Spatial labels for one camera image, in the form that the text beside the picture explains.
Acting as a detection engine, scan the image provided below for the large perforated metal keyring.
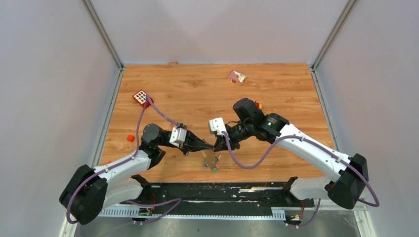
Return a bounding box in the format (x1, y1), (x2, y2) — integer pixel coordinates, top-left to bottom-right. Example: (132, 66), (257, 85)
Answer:
(201, 150), (221, 170)

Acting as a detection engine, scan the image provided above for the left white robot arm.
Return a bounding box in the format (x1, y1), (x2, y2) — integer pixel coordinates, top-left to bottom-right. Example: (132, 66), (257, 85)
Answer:
(59, 123), (213, 225)

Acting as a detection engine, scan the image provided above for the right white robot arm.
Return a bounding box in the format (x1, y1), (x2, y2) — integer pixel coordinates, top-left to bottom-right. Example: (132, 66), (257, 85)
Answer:
(209, 98), (371, 209)

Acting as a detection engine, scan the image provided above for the toy brick car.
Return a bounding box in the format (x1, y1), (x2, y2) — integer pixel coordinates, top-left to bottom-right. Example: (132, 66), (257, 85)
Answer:
(255, 102), (262, 110)

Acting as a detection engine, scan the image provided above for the pink patterned wooden block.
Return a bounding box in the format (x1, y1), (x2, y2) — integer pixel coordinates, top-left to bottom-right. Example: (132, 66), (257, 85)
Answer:
(227, 70), (247, 85)

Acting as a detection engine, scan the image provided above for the small orange cube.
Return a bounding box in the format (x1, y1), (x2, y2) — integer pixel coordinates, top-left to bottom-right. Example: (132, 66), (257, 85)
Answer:
(127, 134), (135, 142)

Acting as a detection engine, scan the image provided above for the red window toy brick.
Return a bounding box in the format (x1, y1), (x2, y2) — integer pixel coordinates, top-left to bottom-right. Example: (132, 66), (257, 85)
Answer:
(132, 90), (150, 109)

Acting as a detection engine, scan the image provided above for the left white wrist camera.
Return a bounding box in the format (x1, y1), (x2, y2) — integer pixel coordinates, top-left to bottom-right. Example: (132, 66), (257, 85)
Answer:
(169, 127), (187, 148)

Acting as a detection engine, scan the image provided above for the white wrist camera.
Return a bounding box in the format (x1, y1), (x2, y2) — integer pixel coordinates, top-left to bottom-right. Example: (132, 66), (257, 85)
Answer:
(169, 127), (187, 148)
(208, 118), (227, 136)

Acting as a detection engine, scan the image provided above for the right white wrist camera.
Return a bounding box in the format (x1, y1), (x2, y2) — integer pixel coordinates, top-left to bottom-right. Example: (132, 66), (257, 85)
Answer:
(208, 118), (227, 136)

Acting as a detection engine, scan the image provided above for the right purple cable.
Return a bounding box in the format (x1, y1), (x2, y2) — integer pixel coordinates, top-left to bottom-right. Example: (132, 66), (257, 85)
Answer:
(222, 131), (380, 208)

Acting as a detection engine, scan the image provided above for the purple cable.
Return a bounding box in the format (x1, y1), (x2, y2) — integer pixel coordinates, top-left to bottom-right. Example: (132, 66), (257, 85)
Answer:
(66, 94), (183, 225)
(222, 131), (380, 208)

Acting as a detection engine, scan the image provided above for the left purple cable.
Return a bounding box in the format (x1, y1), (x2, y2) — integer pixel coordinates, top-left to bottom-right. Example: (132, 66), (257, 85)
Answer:
(66, 94), (183, 225)

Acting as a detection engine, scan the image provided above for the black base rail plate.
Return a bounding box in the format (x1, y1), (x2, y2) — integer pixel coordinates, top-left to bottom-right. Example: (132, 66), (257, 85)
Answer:
(134, 182), (316, 215)

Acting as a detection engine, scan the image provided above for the white slotted cable duct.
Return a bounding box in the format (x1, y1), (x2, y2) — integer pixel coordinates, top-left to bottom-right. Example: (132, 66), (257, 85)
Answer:
(98, 205), (286, 221)

